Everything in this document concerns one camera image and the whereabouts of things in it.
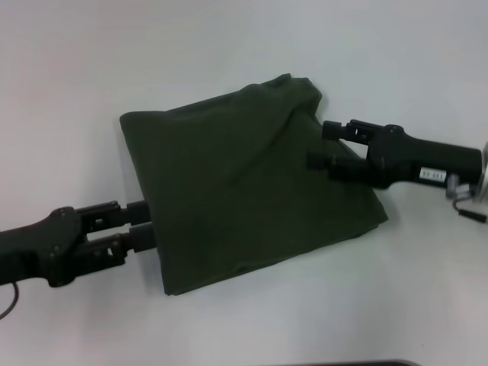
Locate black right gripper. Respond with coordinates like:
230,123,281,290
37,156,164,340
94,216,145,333
307,119,483,191

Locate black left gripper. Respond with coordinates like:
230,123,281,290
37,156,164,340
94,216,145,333
0,200,157,290

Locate dark green FREE t-shirt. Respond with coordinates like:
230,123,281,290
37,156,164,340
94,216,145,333
118,74,390,297

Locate dark flat device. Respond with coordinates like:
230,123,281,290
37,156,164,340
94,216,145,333
354,358,417,366

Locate black gripper cable with plug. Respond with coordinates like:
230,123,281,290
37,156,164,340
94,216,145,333
0,281,21,320
445,175,488,225

